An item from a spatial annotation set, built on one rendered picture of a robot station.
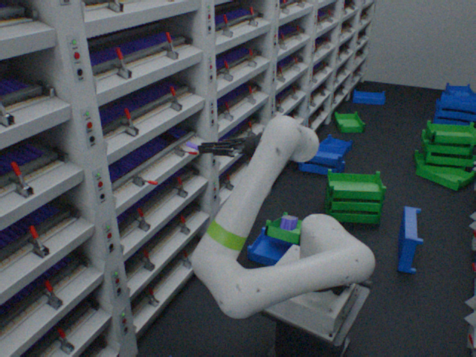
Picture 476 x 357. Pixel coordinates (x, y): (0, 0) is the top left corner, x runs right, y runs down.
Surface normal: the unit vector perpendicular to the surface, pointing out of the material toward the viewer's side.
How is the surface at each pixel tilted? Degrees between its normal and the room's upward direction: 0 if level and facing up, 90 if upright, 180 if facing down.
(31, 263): 17
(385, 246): 0
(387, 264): 0
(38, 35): 107
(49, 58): 90
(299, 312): 90
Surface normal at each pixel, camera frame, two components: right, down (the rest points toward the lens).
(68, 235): 0.26, -0.77
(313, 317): -0.54, 0.41
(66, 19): 0.90, 0.22
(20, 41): 0.86, 0.46
